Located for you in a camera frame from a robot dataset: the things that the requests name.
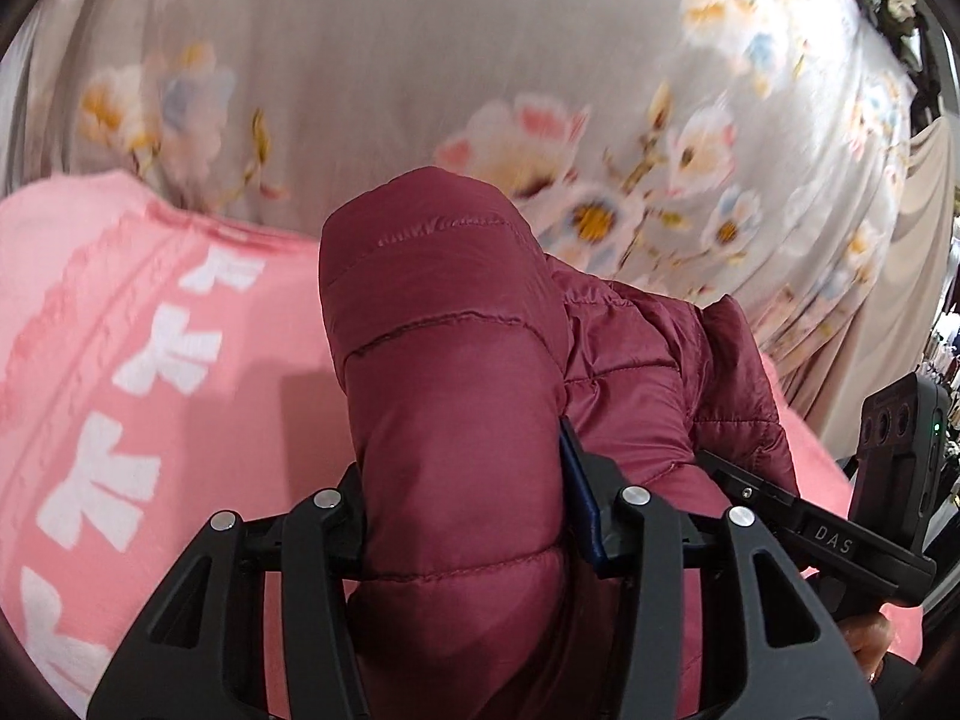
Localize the dark floral cloth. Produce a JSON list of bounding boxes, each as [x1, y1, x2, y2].
[[844, 0, 942, 95]]

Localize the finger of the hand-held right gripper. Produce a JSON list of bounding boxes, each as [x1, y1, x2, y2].
[[696, 448, 809, 533]]

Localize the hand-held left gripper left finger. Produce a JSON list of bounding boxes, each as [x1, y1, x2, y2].
[[86, 463, 374, 720]]

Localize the grey floral bedsheet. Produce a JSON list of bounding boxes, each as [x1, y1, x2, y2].
[[0, 0, 935, 398]]

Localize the person's right hand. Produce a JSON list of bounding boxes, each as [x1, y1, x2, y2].
[[838, 610, 902, 685]]

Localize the pink blanket with white bows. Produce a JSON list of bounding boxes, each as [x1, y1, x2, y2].
[[0, 169, 925, 720]]

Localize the beige curtain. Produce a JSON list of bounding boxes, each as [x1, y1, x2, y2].
[[814, 118, 960, 466]]

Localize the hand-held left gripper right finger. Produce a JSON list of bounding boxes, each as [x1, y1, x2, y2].
[[557, 416, 878, 720]]

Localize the hanging clothes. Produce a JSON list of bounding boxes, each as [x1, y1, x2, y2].
[[904, 236, 960, 481]]

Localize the maroon puffer jacket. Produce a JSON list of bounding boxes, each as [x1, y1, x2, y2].
[[318, 165, 800, 720]]

